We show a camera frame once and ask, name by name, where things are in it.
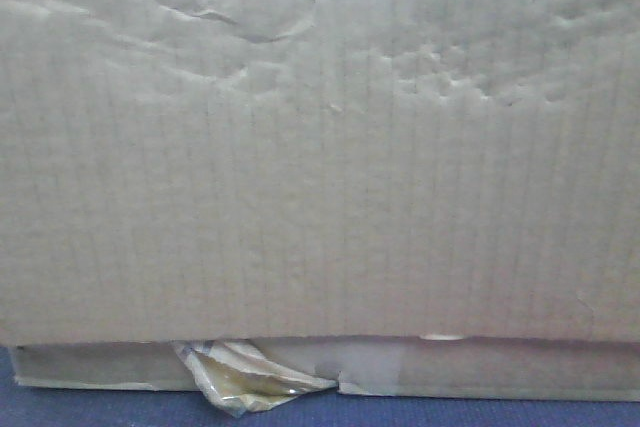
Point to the large brown cardboard box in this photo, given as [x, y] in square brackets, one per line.
[434, 198]

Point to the peeling clear packing tape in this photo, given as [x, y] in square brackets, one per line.
[237, 378]

